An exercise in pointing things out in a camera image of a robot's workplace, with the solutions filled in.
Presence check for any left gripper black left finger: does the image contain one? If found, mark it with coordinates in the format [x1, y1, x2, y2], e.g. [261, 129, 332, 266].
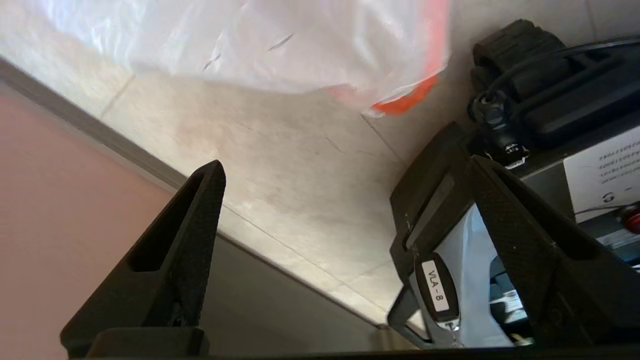
[60, 160, 227, 358]

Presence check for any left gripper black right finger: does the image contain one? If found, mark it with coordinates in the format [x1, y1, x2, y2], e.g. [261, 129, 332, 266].
[470, 155, 640, 346]

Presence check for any fresh white orange-printed bag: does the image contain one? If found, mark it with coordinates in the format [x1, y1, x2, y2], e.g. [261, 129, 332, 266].
[15, 0, 453, 117]

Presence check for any black robot base chassis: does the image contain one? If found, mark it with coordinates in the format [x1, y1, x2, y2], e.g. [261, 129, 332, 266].
[387, 19, 640, 351]

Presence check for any red emergency stop button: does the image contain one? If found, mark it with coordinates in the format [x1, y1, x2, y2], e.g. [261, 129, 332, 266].
[619, 204, 640, 235]

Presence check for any black key fob white label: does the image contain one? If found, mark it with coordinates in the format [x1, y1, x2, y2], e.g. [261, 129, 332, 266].
[414, 252, 461, 333]

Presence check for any grey baseboard strip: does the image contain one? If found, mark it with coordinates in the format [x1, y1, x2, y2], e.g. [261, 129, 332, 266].
[0, 57, 391, 331]

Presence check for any black cable with connector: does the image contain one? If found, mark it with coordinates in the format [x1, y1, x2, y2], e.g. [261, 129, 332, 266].
[467, 37, 640, 126]

